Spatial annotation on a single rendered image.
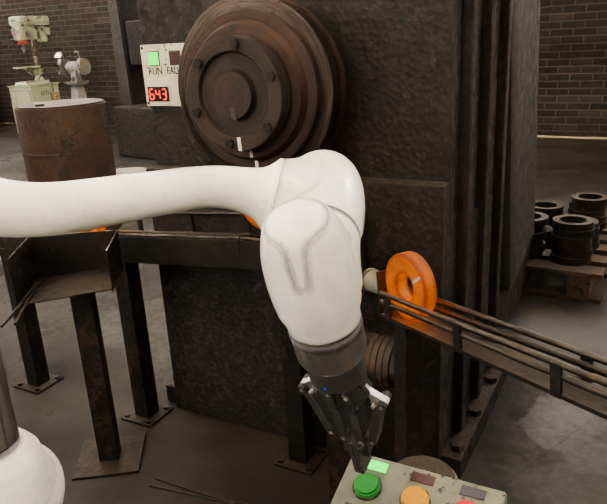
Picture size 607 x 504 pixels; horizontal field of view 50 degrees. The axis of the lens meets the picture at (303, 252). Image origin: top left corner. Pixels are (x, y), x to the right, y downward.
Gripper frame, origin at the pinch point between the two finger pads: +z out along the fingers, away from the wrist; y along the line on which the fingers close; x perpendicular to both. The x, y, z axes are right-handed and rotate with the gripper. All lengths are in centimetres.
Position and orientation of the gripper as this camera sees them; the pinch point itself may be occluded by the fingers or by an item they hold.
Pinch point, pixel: (359, 450)
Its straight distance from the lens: 97.9
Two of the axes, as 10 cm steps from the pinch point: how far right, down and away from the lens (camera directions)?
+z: 2.2, 7.8, 5.9
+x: -4.3, 6.2, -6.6
